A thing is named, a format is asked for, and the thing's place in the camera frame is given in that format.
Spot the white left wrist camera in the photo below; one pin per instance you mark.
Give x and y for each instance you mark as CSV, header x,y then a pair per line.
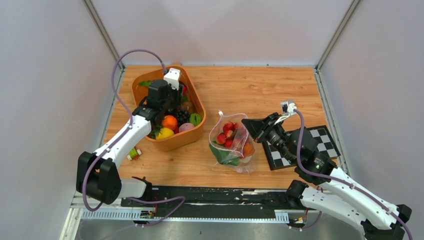
x,y
173,78

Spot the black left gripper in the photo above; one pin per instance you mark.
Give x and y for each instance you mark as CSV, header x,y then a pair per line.
x,y
179,95

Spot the orange fruit toy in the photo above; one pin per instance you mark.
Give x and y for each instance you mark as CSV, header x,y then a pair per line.
x,y
170,122

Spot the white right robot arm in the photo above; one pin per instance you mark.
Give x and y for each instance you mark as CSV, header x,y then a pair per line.
x,y
326,187

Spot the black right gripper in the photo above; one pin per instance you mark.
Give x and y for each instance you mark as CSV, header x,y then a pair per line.
x,y
259,128

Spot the yellow lemon toy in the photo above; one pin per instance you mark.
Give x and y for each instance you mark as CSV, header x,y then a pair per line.
x,y
163,133

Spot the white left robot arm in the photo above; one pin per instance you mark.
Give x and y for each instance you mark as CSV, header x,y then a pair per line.
x,y
97,172

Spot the clear zip top bag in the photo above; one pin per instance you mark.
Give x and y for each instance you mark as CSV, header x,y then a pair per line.
x,y
247,165

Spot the black grape bunch toy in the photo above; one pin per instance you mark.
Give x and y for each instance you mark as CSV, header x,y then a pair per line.
x,y
182,116

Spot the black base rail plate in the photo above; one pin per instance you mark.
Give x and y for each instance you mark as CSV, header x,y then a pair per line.
x,y
221,202

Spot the orange plastic basket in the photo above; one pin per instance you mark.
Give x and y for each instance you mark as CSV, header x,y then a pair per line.
x,y
182,138

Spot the orange toy pumpkin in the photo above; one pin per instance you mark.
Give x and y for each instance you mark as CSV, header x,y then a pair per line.
x,y
248,150

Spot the green bok choy toy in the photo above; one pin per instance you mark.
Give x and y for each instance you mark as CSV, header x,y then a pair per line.
x,y
225,157

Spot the green leaf toy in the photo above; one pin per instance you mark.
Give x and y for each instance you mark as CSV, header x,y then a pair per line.
x,y
145,83

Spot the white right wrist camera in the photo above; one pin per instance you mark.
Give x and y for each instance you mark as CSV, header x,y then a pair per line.
x,y
288,108

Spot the colourful toy block stack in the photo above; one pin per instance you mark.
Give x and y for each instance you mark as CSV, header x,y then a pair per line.
x,y
134,154

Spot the light green pepper toy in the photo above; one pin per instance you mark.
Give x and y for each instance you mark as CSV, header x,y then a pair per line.
x,y
195,119

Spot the white slotted cable duct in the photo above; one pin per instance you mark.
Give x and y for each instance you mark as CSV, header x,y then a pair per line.
x,y
278,217

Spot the purple onion toy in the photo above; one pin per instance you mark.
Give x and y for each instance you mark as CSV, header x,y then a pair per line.
x,y
185,127

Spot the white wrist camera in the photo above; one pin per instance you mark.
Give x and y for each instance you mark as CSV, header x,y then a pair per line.
x,y
288,108
173,78

